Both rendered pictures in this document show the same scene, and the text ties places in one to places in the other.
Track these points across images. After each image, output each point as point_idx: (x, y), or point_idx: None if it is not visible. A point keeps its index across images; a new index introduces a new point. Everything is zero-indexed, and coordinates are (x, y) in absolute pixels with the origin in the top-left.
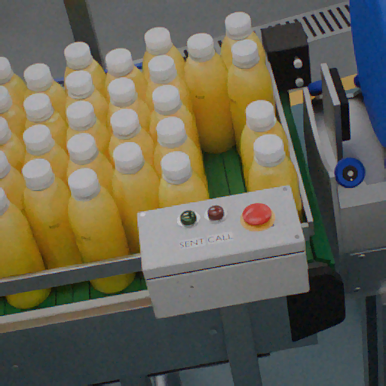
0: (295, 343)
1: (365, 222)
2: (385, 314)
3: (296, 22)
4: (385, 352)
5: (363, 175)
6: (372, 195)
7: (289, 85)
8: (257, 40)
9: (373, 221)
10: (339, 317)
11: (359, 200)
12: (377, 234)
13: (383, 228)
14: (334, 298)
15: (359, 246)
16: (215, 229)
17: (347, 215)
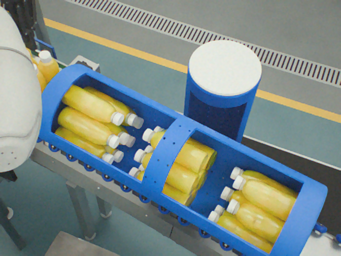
0: (1, 177)
1: (40, 155)
2: (67, 186)
3: (90, 66)
4: (70, 197)
5: (39, 140)
6: (43, 149)
7: None
8: (50, 66)
9: (43, 157)
10: (12, 180)
11: (38, 148)
12: (44, 162)
13: (46, 162)
14: (7, 173)
15: (38, 161)
16: None
17: (35, 149)
